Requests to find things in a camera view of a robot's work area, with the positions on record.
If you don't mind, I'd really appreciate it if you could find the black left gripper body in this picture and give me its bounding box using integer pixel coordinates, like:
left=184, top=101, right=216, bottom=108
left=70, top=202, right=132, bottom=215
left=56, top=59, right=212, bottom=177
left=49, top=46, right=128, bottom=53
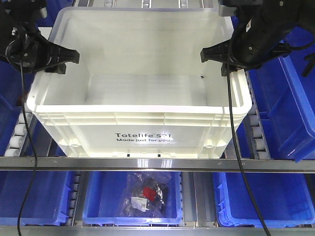
left=0, top=23, right=53, bottom=73

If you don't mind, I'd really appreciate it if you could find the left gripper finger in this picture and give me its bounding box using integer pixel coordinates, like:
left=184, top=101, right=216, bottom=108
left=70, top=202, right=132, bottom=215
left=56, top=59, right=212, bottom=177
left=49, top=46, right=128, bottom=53
left=45, top=64, right=66, bottom=74
left=48, top=42, right=80, bottom=64

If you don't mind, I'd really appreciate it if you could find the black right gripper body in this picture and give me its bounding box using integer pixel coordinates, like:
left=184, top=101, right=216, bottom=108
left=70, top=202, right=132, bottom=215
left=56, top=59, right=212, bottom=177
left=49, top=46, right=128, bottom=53
left=230, top=14, right=283, bottom=70

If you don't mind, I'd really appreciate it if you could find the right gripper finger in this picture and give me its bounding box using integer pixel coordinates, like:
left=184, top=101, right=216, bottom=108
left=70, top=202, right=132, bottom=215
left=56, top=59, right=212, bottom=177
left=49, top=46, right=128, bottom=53
left=200, top=40, right=232, bottom=63
left=221, top=63, right=246, bottom=77

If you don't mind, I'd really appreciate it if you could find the white plastic Totelife bin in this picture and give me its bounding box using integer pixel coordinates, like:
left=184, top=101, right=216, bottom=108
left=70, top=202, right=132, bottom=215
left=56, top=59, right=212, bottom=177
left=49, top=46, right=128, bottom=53
left=27, top=7, right=252, bottom=158

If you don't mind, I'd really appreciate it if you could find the blue bin upper left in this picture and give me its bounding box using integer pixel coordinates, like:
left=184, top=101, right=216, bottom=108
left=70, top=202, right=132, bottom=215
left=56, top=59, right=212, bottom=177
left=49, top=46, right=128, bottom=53
left=0, top=62, right=34, bottom=156

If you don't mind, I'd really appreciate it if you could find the blue bin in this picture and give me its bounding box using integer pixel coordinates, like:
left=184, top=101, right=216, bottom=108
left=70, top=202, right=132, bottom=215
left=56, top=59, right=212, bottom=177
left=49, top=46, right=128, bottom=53
left=83, top=172, right=183, bottom=226
left=246, top=24, right=315, bottom=163
left=0, top=171, right=73, bottom=226
left=0, top=62, right=34, bottom=156
left=213, top=173, right=315, bottom=228

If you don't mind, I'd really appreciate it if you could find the blue bin upper right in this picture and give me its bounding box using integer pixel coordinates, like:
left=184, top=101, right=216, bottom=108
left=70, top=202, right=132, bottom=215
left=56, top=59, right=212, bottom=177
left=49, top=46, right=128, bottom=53
left=246, top=24, right=315, bottom=163

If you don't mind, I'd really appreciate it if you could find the blue bin lower middle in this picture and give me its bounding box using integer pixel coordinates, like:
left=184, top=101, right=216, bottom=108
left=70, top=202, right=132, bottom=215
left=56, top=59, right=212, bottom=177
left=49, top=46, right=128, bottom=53
left=83, top=172, right=183, bottom=226

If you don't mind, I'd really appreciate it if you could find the blue bin lower left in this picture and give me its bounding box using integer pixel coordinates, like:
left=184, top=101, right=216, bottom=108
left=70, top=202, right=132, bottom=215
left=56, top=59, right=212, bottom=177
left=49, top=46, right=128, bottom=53
left=0, top=171, right=73, bottom=226

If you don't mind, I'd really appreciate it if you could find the blue bin lower right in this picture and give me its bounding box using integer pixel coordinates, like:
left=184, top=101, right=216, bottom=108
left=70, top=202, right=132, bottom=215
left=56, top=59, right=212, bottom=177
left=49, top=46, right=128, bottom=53
left=213, top=173, right=315, bottom=228

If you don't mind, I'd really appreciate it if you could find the right white roller track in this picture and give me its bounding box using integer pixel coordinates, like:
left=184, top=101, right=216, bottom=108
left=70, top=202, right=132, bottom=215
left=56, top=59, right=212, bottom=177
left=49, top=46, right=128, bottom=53
left=244, top=72, right=271, bottom=160

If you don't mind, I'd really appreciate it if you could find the white roller track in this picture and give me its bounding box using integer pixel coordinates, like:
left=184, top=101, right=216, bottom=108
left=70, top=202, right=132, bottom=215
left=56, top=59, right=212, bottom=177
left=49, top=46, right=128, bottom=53
left=4, top=112, right=27, bottom=157
left=244, top=72, right=271, bottom=160

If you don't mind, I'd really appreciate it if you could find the left white roller track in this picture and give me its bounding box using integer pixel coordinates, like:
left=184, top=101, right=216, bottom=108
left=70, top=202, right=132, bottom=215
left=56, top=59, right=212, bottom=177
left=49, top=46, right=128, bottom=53
left=4, top=112, right=27, bottom=157

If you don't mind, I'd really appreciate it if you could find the clear bag of parts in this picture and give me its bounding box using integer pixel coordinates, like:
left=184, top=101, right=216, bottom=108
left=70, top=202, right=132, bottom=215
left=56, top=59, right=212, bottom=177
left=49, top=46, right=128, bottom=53
left=118, top=172, right=172, bottom=218

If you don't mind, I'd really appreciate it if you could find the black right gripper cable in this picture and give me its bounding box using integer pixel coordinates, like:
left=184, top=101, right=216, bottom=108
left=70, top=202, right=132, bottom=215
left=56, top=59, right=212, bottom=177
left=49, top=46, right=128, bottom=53
left=226, top=39, right=271, bottom=236

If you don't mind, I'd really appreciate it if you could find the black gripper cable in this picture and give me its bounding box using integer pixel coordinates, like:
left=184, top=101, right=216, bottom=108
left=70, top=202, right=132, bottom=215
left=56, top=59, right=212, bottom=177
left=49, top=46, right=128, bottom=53
left=16, top=59, right=38, bottom=236
left=226, top=39, right=271, bottom=236

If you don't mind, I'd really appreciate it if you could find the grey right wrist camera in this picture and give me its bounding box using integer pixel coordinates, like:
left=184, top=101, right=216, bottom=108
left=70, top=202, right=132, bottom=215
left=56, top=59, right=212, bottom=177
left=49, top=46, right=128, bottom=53
left=219, top=4, right=239, bottom=17

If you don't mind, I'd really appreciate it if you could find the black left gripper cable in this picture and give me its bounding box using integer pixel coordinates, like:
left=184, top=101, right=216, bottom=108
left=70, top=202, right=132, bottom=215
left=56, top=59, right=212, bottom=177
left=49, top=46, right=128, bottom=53
left=16, top=59, right=38, bottom=236

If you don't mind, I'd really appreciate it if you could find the steel shelf front rail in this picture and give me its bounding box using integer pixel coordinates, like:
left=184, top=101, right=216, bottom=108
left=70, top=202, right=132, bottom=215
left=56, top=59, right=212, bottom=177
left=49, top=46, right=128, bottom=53
left=0, top=157, right=315, bottom=174

